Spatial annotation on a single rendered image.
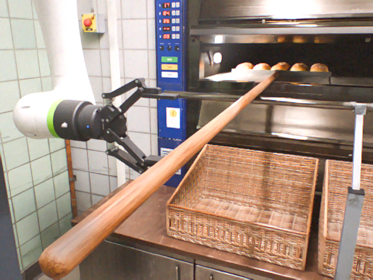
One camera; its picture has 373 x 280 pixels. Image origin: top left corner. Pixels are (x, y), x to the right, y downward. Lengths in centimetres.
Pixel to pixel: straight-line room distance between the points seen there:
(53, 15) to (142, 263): 105
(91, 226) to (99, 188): 187
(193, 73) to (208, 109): 20
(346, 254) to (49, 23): 105
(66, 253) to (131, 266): 125
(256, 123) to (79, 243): 139
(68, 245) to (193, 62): 145
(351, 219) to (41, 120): 88
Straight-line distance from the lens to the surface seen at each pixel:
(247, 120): 165
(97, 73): 199
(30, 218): 215
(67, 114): 74
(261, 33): 145
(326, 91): 159
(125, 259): 155
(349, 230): 112
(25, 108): 82
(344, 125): 162
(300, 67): 200
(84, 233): 33
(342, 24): 144
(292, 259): 132
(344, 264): 118
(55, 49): 89
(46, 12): 90
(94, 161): 216
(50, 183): 220
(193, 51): 169
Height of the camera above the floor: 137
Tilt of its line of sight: 17 degrees down
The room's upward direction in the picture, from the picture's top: straight up
